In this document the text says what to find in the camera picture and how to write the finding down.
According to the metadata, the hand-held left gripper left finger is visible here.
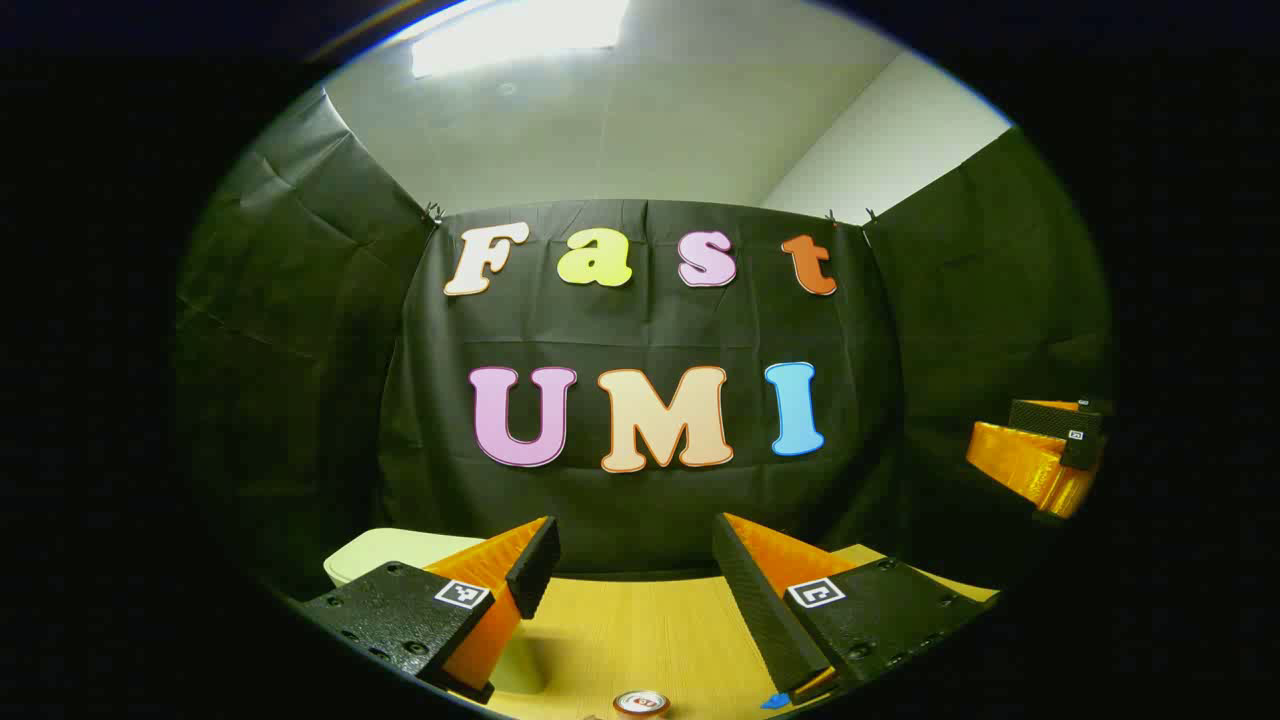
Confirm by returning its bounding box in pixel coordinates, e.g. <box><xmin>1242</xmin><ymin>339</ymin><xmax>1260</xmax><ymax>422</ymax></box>
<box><xmin>300</xmin><ymin>516</ymin><xmax>561</xmax><ymax>705</ymax></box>

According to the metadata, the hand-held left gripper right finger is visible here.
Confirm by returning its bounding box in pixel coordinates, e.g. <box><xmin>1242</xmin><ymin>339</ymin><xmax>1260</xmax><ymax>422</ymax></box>
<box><xmin>712</xmin><ymin>513</ymin><xmax>1001</xmax><ymax>709</ymax></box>

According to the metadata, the green desktop garbage bin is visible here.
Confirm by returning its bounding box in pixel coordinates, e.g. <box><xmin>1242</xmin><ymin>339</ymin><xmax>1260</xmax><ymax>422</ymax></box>
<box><xmin>323</xmin><ymin>528</ymin><xmax>549</xmax><ymax>696</ymax></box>

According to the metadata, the wooden desktop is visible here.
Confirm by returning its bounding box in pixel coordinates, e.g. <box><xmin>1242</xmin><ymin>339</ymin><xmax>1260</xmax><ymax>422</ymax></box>
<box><xmin>450</xmin><ymin>543</ymin><xmax>1001</xmax><ymax>720</ymax></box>

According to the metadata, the black backdrop cloth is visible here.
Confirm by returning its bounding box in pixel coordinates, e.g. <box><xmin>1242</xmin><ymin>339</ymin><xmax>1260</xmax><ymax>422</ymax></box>
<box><xmin>175</xmin><ymin>85</ymin><xmax>1113</xmax><ymax>601</ymax></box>

